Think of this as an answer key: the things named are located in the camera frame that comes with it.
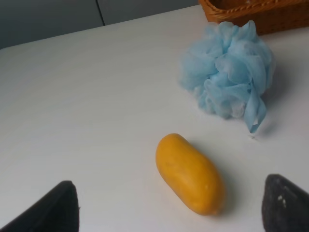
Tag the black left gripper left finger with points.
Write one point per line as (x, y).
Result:
(56, 211)

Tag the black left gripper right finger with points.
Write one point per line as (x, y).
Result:
(285, 206)

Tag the brown wicker basket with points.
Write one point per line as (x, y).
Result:
(269, 16)

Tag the yellow mango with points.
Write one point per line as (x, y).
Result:
(191, 175)

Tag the light blue bath loofah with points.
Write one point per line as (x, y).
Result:
(228, 70)

